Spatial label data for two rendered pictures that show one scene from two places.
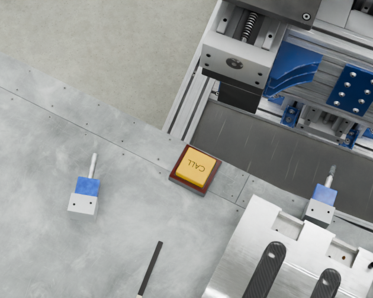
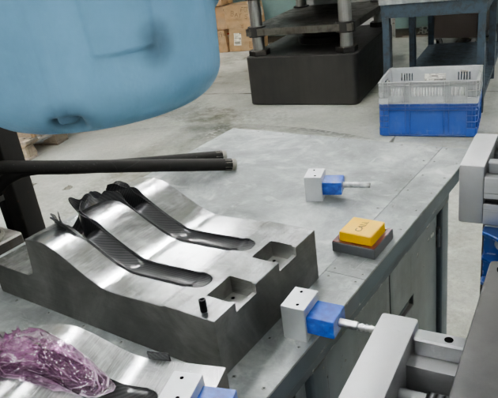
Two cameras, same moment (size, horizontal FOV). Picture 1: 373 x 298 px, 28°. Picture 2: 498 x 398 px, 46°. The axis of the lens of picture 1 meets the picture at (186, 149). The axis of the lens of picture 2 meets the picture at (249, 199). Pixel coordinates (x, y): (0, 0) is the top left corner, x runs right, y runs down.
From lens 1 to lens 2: 1.43 m
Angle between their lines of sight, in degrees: 75
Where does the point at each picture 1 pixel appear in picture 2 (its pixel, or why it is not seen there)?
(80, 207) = (310, 172)
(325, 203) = (313, 311)
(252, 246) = (252, 232)
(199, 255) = not seen: hidden behind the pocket
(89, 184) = (336, 178)
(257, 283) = (212, 241)
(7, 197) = (330, 168)
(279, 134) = not seen: outside the picture
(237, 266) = (232, 227)
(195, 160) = (367, 225)
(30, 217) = not seen: hidden behind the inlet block
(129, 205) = (322, 214)
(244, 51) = (476, 151)
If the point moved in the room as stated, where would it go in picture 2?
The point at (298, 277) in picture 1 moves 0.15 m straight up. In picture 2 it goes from (209, 260) to (191, 167)
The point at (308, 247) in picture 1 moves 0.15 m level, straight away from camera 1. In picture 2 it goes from (242, 264) to (319, 301)
